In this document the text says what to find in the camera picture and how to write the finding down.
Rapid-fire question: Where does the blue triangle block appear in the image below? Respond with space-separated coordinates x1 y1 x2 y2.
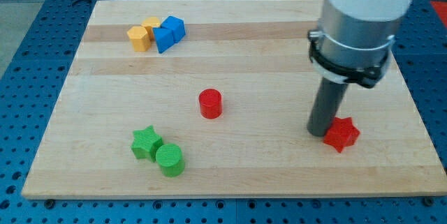
153 28 175 54

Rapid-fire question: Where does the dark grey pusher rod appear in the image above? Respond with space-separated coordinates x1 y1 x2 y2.
307 78 348 137

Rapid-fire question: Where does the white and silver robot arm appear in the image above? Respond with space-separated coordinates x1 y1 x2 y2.
308 0 413 89

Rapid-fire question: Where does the blue cube block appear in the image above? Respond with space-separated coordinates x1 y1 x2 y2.
161 16 186 43

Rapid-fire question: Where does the green cylinder block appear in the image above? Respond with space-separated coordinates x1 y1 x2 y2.
156 143 185 177

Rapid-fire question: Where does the red star block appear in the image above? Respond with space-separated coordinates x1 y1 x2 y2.
323 117 360 153

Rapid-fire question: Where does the yellow hexagon block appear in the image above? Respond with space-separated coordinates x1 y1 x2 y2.
126 26 151 52

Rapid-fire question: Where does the wooden board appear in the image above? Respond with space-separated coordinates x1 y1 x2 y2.
22 0 446 200

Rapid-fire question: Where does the red cylinder block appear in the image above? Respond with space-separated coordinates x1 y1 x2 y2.
198 89 223 119

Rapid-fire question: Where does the green star block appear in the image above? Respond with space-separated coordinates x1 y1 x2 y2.
131 125 163 163

